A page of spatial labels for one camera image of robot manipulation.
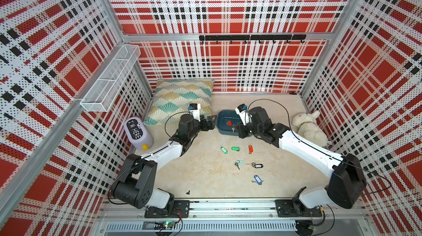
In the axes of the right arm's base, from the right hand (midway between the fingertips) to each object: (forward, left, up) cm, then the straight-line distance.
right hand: (238, 126), depth 81 cm
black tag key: (-14, -11, -18) cm, 25 cm away
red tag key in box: (+14, +3, -18) cm, 23 cm away
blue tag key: (-21, -10, -18) cm, 30 cm away
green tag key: (-3, +1, -18) cm, 19 cm away
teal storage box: (+15, +6, -18) cm, 24 cm away
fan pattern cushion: (+21, +38, -1) cm, 43 cm away
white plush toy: (+2, -39, -8) cm, 40 cm away
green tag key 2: (-4, +7, -19) cm, 20 cm away
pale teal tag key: (-12, 0, -18) cm, 22 cm away
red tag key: (-3, -9, -19) cm, 21 cm away
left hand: (+7, +13, -1) cm, 15 cm away
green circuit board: (-40, +34, -17) cm, 55 cm away
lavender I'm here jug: (0, +54, -7) cm, 55 cm away
